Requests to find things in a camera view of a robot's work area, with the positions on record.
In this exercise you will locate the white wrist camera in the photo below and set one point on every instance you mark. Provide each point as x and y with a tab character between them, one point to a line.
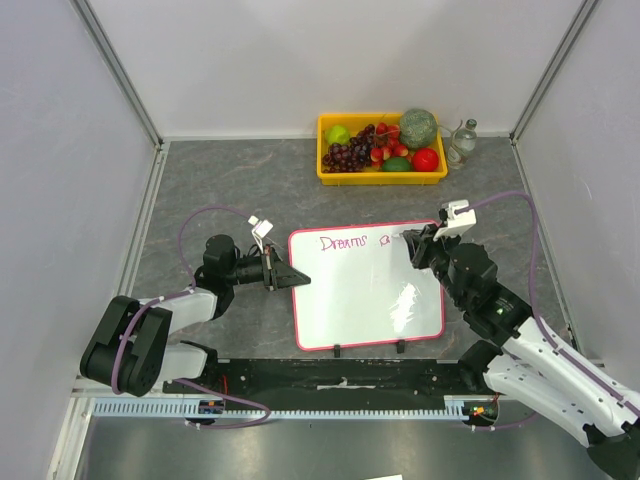
260	229
457	217

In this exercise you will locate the yellow plastic fruit bin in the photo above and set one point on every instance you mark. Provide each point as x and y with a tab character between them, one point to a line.
369	175

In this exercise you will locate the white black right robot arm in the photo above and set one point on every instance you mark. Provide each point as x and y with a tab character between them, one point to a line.
520	356

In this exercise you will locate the red tomato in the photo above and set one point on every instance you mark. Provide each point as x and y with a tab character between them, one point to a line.
425	160

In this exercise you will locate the dark purple grape bunch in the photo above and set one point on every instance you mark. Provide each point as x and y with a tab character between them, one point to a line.
350	158

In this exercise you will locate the aluminium frame post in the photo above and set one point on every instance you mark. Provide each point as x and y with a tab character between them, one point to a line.
101	40
560	55

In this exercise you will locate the green netted melon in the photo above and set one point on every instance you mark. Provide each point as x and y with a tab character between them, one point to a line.
418	128

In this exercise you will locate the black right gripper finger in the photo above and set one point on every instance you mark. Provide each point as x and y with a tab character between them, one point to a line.
415	250
416	235

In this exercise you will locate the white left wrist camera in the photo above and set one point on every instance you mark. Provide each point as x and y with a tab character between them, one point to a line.
260	229

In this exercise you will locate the green apple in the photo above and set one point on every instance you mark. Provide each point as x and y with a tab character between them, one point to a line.
337	134

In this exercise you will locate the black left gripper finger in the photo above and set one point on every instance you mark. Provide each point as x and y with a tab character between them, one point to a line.
284	271
291	281

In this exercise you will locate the clear glass bottle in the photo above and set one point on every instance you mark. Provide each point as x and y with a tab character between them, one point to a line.
462	144

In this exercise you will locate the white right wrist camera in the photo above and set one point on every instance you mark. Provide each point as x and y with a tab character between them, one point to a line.
457	217

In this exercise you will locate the green avocado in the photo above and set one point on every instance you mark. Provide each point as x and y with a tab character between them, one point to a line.
397	165

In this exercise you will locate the right aluminium frame post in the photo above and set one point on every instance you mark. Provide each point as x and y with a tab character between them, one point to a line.
560	55

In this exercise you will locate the pink framed whiteboard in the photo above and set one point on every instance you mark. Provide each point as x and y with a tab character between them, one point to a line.
363	290

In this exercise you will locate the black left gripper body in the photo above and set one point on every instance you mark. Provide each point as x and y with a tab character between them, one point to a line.
268	260

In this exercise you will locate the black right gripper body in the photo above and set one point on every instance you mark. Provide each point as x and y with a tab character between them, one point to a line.
426	247

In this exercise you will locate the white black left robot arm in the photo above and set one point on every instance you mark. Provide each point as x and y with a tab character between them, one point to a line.
129	349

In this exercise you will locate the left aluminium frame post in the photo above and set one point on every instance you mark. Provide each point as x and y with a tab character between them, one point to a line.
101	40

